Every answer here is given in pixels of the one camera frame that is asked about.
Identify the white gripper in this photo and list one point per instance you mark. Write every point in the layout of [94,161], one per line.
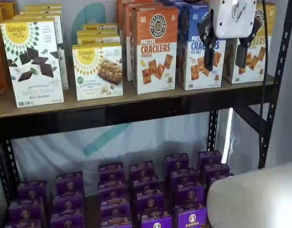
[231,21]

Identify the yellow pretzel crackers box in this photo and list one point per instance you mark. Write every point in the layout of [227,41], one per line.
[255,64]

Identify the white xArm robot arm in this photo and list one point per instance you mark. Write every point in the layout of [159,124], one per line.
[255,202]

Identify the blue pretzel crackers box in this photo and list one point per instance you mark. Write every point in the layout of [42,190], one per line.
[195,78]
[181,7]

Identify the orange pretzel crackers box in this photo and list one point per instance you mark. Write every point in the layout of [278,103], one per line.
[122,21]
[118,14]
[155,35]
[129,47]

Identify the black metal shelf rack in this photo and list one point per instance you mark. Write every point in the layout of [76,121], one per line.
[136,116]

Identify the purple Annie's cracker box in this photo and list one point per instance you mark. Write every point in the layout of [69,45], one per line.
[215,171]
[68,204]
[147,184]
[192,218]
[210,159]
[142,169]
[22,223]
[31,190]
[176,162]
[67,222]
[111,172]
[25,210]
[116,221]
[69,183]
[156,221]
[115,204]
[189,194]
[149,199]
[182,177]
[111,190]

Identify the Simple Mills almond bars box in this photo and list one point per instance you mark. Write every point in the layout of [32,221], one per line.
[98,33]
[99,26]
[98,41]
[98,71]

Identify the Simple Mills sweet thins box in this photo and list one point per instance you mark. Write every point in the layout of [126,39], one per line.
[40,12]
[36,16]
[42,6]
[31,71]

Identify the white light strip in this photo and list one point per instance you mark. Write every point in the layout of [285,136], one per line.
[227,135]

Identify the white backdrop sheet teal print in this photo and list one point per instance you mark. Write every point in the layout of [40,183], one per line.
[65,154]

